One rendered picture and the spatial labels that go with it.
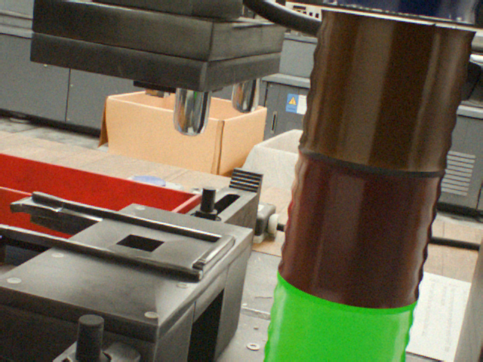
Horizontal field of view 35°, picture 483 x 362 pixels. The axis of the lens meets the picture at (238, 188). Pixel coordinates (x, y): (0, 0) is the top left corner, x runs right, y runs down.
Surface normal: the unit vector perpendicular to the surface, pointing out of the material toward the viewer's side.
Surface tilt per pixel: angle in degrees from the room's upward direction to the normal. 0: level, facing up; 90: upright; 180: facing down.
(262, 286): 0
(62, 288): 0
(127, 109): 89
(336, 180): 76
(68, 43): 90
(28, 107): 90
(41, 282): 0
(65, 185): 90
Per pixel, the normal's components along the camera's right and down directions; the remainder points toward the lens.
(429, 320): 0.15, -0.96
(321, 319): -0.40, -0.08
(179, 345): 0.95, 0.20
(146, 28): -0.26, 0.20
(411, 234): 0.56, 0.04
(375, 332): 0.34, 0.04
